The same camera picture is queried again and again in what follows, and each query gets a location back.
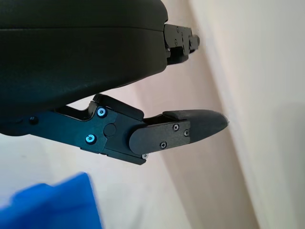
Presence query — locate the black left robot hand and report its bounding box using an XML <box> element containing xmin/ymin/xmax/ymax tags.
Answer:
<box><xmin>0</xmin><ymin>0</ymin><xmax>230</xmax><ymax>166</ymax></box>

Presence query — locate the blue plastic tray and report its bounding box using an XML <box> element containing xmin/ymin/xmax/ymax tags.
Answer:
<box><xmin>0</xmin><ymin>171</ymin><xmax>106</xmax><ymax>229</ymax></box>

